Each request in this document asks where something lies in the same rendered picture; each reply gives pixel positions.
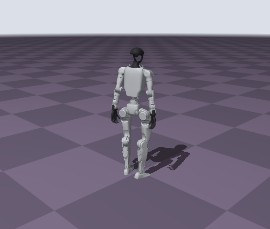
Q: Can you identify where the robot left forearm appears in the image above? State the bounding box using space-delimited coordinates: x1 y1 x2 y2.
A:
112 90 120 109

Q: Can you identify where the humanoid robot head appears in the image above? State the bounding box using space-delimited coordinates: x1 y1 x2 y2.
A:
130 47 144 68

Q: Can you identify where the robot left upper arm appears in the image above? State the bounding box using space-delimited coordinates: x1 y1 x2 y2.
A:
115 67 125 93

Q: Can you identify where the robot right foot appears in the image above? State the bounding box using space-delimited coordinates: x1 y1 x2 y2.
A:
134 171 150 179

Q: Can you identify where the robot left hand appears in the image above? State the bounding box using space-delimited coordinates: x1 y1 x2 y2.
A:
111 105 120 124

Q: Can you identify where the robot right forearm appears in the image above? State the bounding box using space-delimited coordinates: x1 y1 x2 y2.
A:
148 90 156 114

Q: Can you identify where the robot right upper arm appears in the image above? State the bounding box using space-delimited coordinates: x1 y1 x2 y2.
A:
143 69 153 96

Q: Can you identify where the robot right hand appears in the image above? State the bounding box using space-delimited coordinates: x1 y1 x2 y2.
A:
149 110 156 129

